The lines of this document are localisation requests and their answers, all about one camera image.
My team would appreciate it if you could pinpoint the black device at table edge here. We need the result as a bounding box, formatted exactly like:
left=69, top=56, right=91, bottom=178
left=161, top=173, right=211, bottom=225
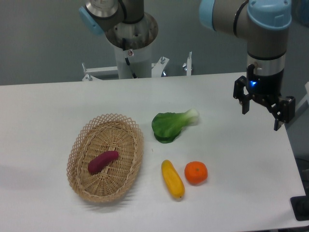
left=290, top=196, right=309, bottom=221

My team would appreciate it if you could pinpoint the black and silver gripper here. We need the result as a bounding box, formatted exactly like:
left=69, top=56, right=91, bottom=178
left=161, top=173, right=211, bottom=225
left=233, top=55, right=295, bottom=131

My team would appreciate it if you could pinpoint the yellow squash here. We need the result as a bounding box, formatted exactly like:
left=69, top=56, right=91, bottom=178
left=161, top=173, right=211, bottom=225
left=161, top=159, right=185, bottom=199

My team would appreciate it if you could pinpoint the orange tangerine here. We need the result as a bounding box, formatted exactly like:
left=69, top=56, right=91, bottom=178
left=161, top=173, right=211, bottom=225
left=184, top=161, right=208, bottom=185

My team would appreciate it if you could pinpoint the white metal mounting frame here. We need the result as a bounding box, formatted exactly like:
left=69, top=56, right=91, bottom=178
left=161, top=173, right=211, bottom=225
left=81, top=51, right=194, bottom=82

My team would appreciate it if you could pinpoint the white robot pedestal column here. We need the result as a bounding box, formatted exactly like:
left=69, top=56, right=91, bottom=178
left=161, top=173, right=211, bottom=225
left=113, top=45, right=152, bottom=79

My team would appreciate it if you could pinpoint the green bok choy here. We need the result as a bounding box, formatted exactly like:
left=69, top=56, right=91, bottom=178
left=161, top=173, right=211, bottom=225
left=151, top=109, right=199, bottom=144

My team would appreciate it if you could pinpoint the black cable on pedestal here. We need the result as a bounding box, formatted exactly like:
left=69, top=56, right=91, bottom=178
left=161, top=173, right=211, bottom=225
left=122, top=38, right=138, bottom=79

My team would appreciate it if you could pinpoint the oval woven wicker basket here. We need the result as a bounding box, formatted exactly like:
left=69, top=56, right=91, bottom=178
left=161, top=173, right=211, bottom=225
left=67, top=114, right=143, bottom=203

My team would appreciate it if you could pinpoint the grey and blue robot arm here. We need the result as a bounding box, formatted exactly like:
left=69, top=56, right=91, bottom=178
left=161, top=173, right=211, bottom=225
left=79, top=0, right=295, bottom=130

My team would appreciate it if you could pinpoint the purple sweet potato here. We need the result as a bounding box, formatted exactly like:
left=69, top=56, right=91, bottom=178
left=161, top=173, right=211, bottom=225
left=88, top=151, right=119, bottom=174

